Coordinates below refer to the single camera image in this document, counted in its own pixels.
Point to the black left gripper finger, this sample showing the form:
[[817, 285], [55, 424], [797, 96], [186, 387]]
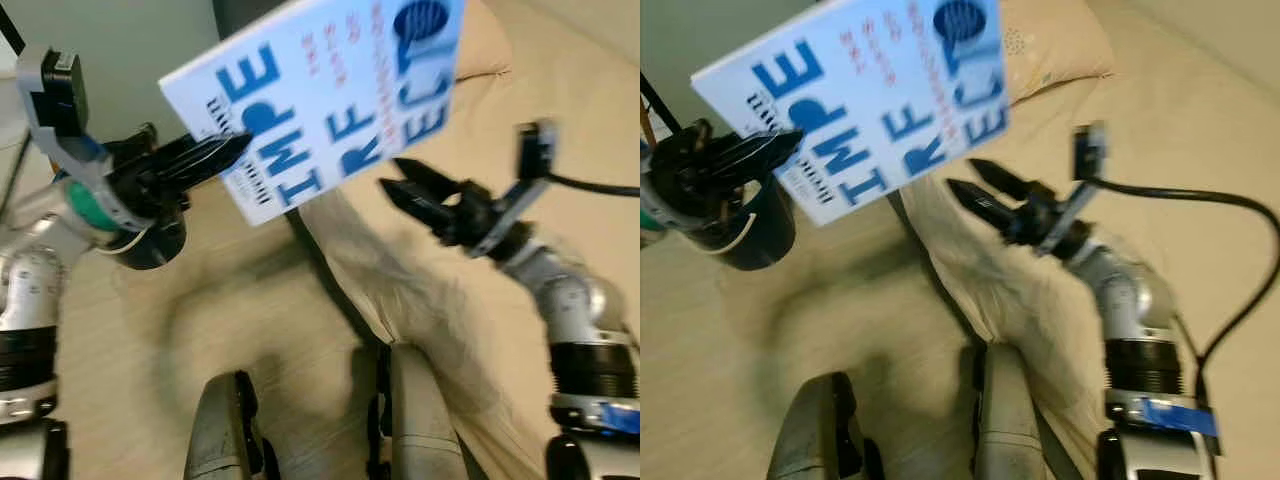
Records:
[[758, 146], [200, 177], [205, 150], [752, 175]]

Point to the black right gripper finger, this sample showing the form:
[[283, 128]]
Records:
[[1000, 180], [430, 183], [983, 205], [415, 207]]

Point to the white blue lettered book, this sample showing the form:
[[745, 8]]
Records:
[[320, 90], [880, 100]]

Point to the dotted cream pillow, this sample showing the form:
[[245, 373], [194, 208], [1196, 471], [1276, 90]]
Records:
[[485, 45], [1060, 45]]

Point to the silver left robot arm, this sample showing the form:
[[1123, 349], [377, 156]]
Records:
[[40, 270]]

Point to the dark bed base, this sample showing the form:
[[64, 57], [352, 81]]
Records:
[[945, 290], [330, 285]]

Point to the cream sheeted bed mattress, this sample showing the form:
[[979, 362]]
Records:
[[580, 90], [1200, 100]]

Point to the silver robot right leg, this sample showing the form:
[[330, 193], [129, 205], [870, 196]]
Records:
[[1010, 420], [420, 420]]

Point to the silver robot leg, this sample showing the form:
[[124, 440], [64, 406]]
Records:
[[1010, 420], [810, 430], [220, 430], [420, 420]]

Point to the silver robot left leg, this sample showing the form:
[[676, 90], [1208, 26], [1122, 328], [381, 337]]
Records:
[[810, 430], [220, 430]]

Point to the black door frame bar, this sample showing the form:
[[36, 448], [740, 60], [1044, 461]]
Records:
[[652, 105], [10, 28]]

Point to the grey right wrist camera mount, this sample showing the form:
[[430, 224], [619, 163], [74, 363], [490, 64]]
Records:
[[537, 150], [1090, 150]]

